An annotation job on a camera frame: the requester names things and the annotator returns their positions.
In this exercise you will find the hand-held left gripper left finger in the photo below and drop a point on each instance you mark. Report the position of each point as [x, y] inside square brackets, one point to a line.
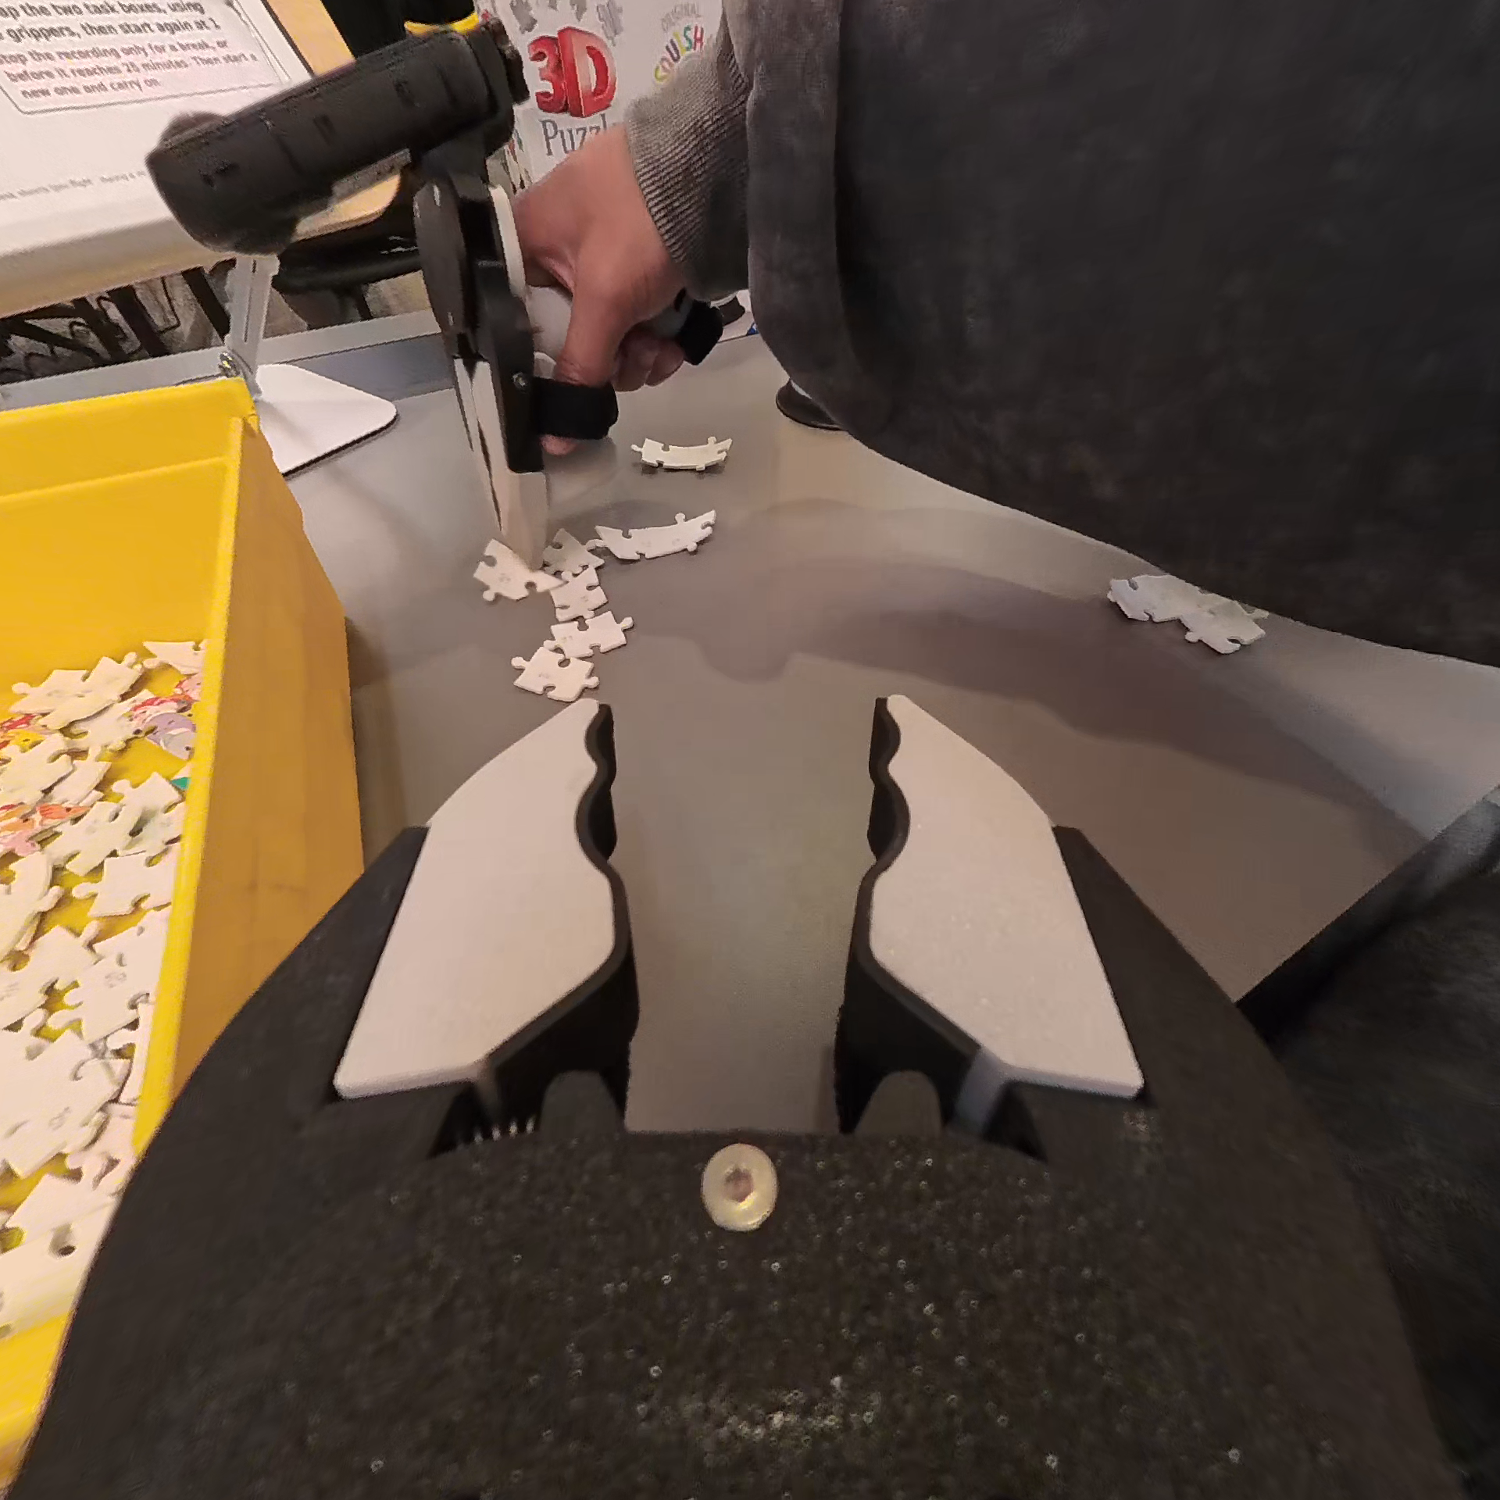
[492, 938]

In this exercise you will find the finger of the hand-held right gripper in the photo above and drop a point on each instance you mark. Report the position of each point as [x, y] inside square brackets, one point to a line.
[486, 446]
[531, 516]

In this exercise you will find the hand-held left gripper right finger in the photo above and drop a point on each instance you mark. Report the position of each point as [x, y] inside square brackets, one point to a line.
[995, 949]

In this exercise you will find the yellow plastic bin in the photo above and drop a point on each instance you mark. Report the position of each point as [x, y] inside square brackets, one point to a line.
[268, 644]

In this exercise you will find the teal faced puzzle piece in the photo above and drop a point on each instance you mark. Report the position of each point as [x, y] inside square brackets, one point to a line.
[1225, 630]

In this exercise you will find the pile of puzzle pieces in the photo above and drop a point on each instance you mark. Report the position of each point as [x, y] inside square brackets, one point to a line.
[70, 938]

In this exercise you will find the person's right forearm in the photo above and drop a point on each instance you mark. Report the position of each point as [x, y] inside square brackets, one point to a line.
[1054, 293]

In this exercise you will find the colourful puzzle ball box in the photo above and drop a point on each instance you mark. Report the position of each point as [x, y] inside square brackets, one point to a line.
[573, 71]

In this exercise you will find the person's right hand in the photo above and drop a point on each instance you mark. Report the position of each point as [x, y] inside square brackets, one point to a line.
[596, 258]

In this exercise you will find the white base clear stand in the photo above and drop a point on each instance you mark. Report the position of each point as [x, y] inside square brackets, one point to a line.
[328, 416]

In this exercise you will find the black round stand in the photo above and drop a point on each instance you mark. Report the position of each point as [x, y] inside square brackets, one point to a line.
[807, 410]

